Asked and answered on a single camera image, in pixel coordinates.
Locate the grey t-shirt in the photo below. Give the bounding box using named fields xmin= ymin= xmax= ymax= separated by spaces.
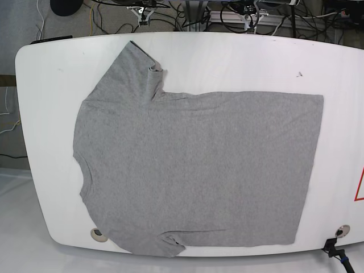
xmin=73 ymin=42 xmax=324 ymax=257

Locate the red triangle sticker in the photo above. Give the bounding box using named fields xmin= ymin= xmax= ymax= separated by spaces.
xmin=354 ymin=168 xmax=364 ymax=202

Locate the aluminium frame rail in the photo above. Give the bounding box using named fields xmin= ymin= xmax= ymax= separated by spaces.
xmin=209 ymin=11 xmax=349 ymax=28

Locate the left table cable grommet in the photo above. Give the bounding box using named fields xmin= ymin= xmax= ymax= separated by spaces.
xmin=90 ymin=228 xmax=108 ymax=243

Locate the table cable grommet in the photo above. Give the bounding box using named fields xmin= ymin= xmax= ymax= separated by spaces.
xmin=90 ymin=228 xmax=108 ymax=243
xmin=335 ymin=225 xmax=350 ymax=238

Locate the white cable on floor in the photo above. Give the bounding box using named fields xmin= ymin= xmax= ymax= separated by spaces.
xmin=0 ymin=86 xmax=21 ymax=134

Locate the black clamp with cable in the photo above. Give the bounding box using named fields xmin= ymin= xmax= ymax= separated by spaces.
xmin=322 ymin=238 xmax=355 ymax=273

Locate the right table cable grommet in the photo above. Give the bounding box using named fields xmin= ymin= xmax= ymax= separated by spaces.
xmin=335 ymin=225 xmax=350 ymax=238

